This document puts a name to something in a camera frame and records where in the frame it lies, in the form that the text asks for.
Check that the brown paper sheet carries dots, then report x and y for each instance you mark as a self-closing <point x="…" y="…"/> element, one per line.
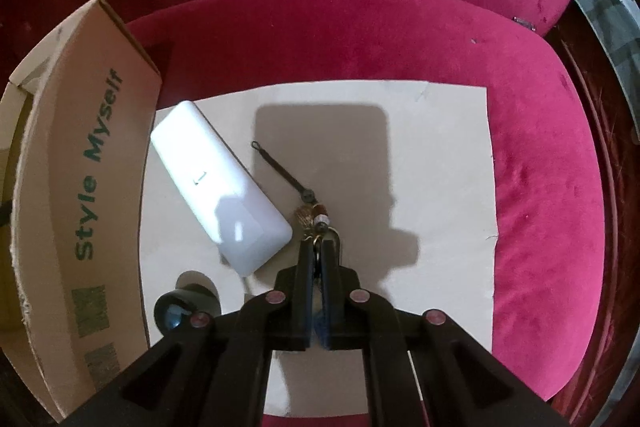
<point x="435" y="187"/>

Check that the brown cardboard box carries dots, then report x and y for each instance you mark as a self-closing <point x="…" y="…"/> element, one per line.
<point x="90" y="217"/>

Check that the white power bank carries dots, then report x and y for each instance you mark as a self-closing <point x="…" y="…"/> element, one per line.
<point x="220" y="187"/>

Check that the red hoop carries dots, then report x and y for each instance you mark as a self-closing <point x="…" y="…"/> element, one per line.
<point x="602" y="157"/>

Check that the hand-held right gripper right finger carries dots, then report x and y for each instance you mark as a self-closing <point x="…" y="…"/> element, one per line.
<point x="331" y="307"/>

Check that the red velvet tufted sofa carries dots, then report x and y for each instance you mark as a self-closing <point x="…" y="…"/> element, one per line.
<point x="525" y="157"/>

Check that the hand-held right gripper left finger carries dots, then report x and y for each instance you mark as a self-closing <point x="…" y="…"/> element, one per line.
<point x="300" y="307"/>

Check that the grey plaid blanket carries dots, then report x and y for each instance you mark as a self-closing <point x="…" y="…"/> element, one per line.
<point x="612" y="32"/>

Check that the small black round gadget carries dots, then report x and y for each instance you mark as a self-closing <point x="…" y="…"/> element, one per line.
<point x="172" y="312"/>

